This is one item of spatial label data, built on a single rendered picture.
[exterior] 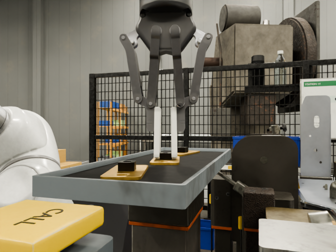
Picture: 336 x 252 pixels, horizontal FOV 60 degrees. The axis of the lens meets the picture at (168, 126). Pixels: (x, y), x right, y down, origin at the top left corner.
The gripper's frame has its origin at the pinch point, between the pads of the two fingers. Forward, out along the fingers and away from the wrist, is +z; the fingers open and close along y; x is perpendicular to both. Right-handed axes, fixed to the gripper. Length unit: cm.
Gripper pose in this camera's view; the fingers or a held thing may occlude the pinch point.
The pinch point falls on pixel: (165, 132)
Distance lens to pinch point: 41.0
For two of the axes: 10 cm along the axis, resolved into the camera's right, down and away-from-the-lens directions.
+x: 0.5, 0.0, 10.0
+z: 0.0, 10.0, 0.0
